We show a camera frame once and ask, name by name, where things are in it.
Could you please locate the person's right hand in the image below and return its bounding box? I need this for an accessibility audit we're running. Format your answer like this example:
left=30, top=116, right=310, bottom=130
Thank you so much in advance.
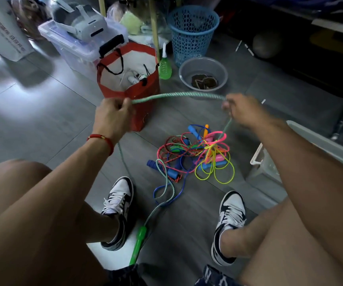
left=221, top=93, right=272, bottom=130

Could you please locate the person's left hand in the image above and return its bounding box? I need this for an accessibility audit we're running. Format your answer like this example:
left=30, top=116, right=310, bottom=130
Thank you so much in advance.
left=92, top=97, right=136, bottom=145

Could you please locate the pile of jump ropes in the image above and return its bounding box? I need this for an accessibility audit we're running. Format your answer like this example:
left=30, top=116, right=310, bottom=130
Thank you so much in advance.
left=146, top=124, right=235, bottom=207

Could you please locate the grey plastic storage bin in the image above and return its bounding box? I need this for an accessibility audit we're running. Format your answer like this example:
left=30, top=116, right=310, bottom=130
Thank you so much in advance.
left=246, top=120, right=343, bottom=203

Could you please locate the green braided jump rope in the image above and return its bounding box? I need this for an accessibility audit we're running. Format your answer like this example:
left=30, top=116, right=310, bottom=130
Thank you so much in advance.
left=117, top=91, right=234, bottom=265

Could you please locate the person's left forearm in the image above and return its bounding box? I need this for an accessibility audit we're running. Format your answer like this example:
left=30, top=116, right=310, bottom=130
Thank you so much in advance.
left=0, top=137, right=112, bottom=286

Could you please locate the person's right forearm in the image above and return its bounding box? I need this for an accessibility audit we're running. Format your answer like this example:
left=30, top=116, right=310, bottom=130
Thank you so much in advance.
left=255, top=119, right=343, bottom=286

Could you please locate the person's left shoe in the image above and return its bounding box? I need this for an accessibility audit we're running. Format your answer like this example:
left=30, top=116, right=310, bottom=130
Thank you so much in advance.
left=100, top=176, right=135, bottom=251

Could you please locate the person's shoe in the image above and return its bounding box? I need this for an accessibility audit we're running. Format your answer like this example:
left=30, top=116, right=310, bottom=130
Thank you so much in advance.
left=210, top=190, right=247, bottom=267
left=100, top=176, right=135, bottom=251

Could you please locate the clear plastic storage bin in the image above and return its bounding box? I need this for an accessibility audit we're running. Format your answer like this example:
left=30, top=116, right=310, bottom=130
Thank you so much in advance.
left=38, top=17, right=129, bottom=79

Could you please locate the person's right shoe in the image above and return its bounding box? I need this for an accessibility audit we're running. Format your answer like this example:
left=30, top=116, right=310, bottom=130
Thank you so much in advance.
left=210, top=190, right=247, bottom=267

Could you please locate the person's left leg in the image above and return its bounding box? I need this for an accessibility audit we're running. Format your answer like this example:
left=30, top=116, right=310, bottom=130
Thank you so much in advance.
left=0, top=159, right=127, bottom=286

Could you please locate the person's leg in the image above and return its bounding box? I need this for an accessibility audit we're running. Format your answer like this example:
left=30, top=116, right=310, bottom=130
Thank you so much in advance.
left=0, top=159, right=127, bottom=286
left=219, top=196, right=343, bottom=286

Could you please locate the person's right leg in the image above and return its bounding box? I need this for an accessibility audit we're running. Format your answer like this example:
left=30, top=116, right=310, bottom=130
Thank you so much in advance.
left=219, top=196, right=343, bottom=286

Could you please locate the red paper bag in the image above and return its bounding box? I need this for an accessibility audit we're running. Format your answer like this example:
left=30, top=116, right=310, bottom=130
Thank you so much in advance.
left=97, top=42, right=161, bottom=132

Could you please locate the brown ball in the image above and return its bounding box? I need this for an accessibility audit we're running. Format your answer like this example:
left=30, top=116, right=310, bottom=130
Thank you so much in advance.
left=252, top=29, right=282, bottom=59

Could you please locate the green spray bottle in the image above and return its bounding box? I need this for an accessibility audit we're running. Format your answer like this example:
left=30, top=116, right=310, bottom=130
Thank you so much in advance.
left=158, top=42, right=173, bottom=80

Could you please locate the grey plastic basin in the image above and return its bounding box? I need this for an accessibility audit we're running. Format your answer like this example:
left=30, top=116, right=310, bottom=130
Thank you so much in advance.
left=179, top=57, right=229, bottom=93

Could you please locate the black rectangular pad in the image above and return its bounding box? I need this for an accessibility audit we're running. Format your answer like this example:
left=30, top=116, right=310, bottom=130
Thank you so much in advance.
left=99, top=34, right=125, bottom=58

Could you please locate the blue mesh wastebasket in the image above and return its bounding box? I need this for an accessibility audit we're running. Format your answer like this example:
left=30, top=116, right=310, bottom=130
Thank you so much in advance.
left=167, top=5, right=220, bottom=68

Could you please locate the white VR headset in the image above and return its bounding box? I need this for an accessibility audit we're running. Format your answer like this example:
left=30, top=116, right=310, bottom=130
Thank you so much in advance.
left=49, top=0, right=108, bottom=43

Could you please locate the clear plastic bag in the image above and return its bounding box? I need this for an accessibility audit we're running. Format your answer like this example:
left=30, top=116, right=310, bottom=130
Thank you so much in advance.
left=106, top=1, right=172, bottom=42

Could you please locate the white oval side table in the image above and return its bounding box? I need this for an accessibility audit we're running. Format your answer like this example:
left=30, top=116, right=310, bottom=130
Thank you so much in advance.
left=98, top=0, right=187, bottom=60

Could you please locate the yellow flat board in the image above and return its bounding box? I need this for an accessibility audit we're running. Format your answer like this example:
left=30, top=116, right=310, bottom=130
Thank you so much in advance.
left=310, top=28, right=343, bottom=62

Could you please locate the grey plastic stool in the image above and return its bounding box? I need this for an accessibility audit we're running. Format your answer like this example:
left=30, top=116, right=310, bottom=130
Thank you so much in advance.
left=86, top=242, right=136, bottom=271

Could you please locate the white paper shopping bag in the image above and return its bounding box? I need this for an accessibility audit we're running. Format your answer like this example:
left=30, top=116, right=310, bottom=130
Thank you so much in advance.
left=0, top=0, right=35, bottom=62

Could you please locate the red string bracelet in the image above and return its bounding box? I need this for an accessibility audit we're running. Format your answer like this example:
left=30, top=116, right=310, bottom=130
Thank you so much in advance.
left=86, top=133, right=115, bottom=156

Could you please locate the white cable bundle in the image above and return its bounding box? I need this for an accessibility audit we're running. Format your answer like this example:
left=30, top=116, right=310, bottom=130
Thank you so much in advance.
left=119, top=70, right=148, bottom=85

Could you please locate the brown tangled strap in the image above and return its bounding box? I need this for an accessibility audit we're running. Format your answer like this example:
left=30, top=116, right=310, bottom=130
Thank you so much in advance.
left=191, top=74, right=219, bottom=90

